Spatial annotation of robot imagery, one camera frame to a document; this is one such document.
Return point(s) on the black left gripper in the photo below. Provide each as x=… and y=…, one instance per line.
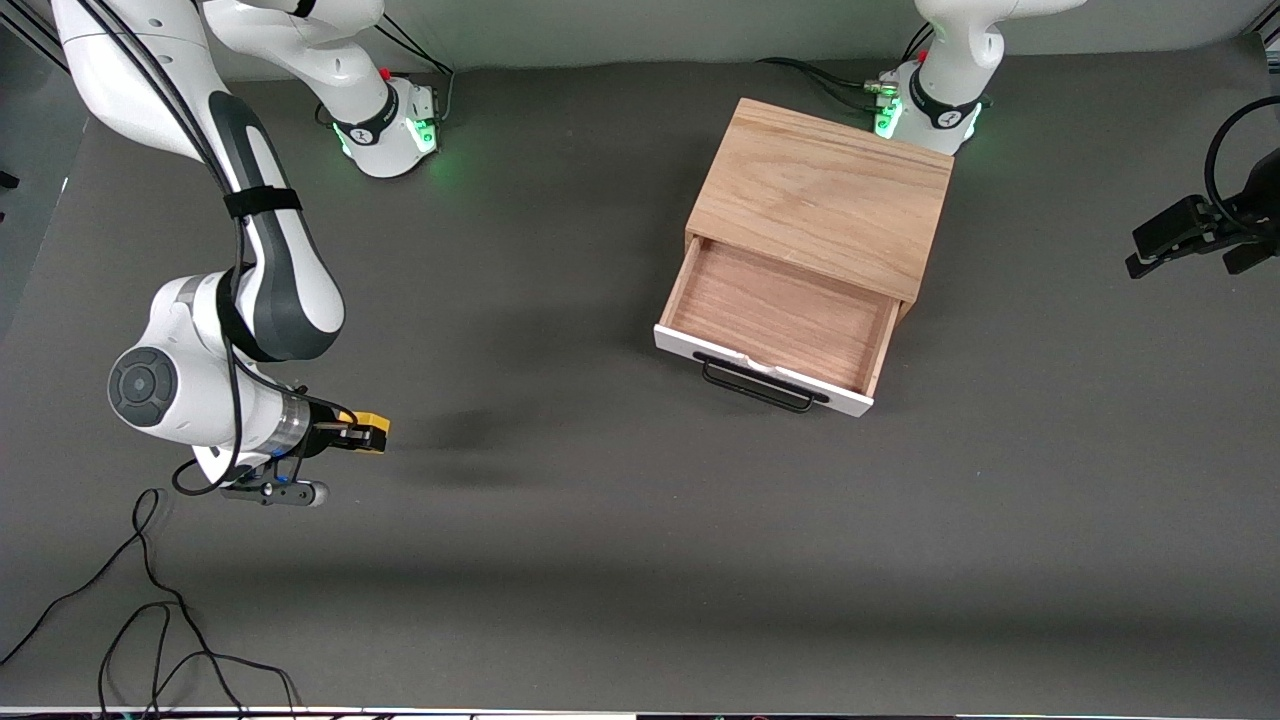
x=1247, y=209

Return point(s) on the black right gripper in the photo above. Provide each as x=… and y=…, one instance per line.
x=321, y=428

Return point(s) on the yellow wooden block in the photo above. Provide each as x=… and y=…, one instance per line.
x=372, y=419

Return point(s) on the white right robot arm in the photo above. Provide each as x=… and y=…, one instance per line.
x=280, y=280

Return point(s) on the light wooden drawer cabinet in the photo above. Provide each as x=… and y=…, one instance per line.
x=820, y=190

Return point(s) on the dark grey table cloth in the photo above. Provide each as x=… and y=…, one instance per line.
x=600, y=500

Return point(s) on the grey metal frame rail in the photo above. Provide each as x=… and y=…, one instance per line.
x=30, y=40

